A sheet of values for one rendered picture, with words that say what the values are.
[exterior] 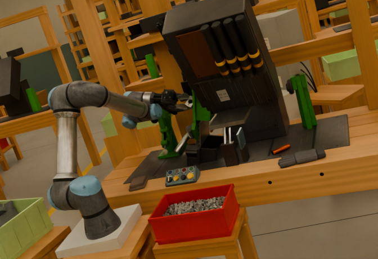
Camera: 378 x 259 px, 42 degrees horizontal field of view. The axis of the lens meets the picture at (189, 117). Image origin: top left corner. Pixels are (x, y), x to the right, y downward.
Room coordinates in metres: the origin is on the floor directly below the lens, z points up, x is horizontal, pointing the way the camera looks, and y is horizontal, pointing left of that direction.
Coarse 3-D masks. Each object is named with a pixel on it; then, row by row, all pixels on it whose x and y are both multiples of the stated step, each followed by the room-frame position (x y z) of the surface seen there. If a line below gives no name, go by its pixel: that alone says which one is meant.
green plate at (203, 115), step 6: (192, 90) 2.26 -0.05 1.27; (192, 96) 2.26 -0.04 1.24; (192, 102) 2.26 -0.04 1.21; (198, 102) 2.27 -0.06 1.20; (198, 108) 2.27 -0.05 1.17; (204, 108) 2.26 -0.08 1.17; (198, 114) 2.27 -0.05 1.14; (204, 114) 2.26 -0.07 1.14; (210, 114) 2.26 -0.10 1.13; (198, 120) 2.31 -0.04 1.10; (204, 120) 2.26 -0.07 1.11; (198, 126) 2.31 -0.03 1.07
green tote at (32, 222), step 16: (16, 208) 2.42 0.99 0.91; (32, 208) 2.26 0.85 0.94; (16, 224) 2.16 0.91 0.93; (32, 224) 2.23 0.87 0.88; (48, 224) 2.31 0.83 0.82; (0, 240) 2.06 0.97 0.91; (16, 240) 2.13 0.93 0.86; (32, 240) 2.20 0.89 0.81; (0, 256) 2.04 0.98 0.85; (16, 256) 2.10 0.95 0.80
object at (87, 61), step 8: (120, 0) 12.47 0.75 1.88; (64, 8) 12.80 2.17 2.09; (120, 8) 12.03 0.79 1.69; (104, 16) 12.19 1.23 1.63; (120, 16) 12.00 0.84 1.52; (64, 24) 12.37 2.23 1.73; (72, 24) 12.79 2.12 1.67; (64, 32) 12.35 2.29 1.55; (72, 32) 12.30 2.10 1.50; (128, 32) 11.99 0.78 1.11; (128, 40) 12.05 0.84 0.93; (72, 48) 12.38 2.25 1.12; (80, 48) 12.29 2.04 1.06; (112, 48) 12.29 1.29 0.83; (88, 56) 12.76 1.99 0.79; (112, 56) 12.12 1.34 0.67; (120, 56) 12.08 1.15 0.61; (80, 64) 12.37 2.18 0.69; (88, 64) 12.27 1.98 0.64; (80, 72) 12.38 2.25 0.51; (88, 72) 12.42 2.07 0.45; (144, 72) 12.46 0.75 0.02; (88, 80) 12.36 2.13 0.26; (96, 80) 12.26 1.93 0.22
